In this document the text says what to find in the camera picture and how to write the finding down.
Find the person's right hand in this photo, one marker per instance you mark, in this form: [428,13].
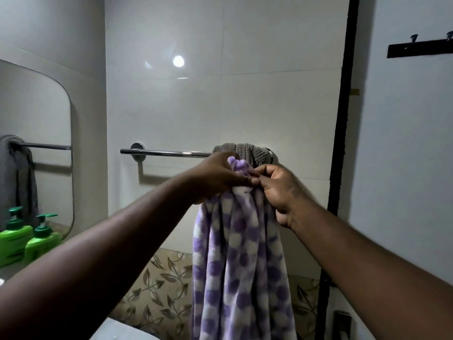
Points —
[283,194]

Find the person's left hand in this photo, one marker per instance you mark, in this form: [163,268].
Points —
[216,177]

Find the person's left fingers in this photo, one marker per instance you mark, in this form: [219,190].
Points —
[237,178]

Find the person's right thumb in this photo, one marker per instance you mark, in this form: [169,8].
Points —
[267,168]

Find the purple white checked towel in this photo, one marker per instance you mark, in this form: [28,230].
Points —
[240,262]

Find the person's left forearm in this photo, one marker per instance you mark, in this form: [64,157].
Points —
[106,258]

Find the person's right forearm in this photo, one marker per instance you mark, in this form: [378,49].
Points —
[361,279]

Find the grey ribbed towel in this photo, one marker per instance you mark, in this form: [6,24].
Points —
[244,152]

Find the white door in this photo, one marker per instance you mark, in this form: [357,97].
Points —
[407,155]

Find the white ceramic basin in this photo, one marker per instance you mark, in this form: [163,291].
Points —
[120,331]

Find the green pump soap bottle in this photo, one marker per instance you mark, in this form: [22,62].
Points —
[42,244]

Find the chrome towel rail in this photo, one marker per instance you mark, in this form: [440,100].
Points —
[159,152]

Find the black door frame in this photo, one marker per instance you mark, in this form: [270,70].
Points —
[345,120]

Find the black wall hook rack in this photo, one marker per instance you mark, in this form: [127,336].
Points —
[417,48]

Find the rounded wall mirror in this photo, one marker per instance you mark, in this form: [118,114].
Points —
[39,138]

